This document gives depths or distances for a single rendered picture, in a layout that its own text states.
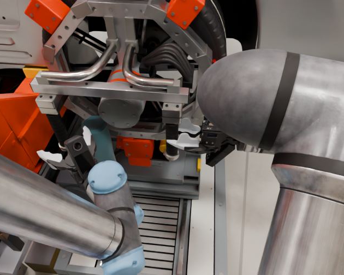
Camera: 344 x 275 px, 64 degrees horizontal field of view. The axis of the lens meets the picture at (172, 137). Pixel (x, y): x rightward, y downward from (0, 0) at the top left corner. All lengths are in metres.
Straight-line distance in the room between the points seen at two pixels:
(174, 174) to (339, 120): 1.21
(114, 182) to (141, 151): 0.65
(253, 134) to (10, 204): 0.27
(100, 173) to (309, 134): 0.40
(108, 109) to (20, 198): 0.55
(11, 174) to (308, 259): 0.31
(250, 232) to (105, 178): 1.15
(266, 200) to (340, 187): 1.43
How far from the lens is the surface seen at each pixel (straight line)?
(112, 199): 0.55
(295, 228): 0.30
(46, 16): 0.93
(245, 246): 1.56
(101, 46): 1.03
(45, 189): 0.37
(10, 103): 1.10
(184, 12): 0.80
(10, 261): 1.16
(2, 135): 1.06
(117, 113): 0.85
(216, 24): 0.92
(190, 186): 1.51
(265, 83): 0.30
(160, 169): 1.47
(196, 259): 1.42
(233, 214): 1.62
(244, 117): 0.30
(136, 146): 1.17
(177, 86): 0.69
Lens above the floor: 1.42
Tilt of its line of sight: 48 degrees down
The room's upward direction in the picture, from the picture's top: straight up
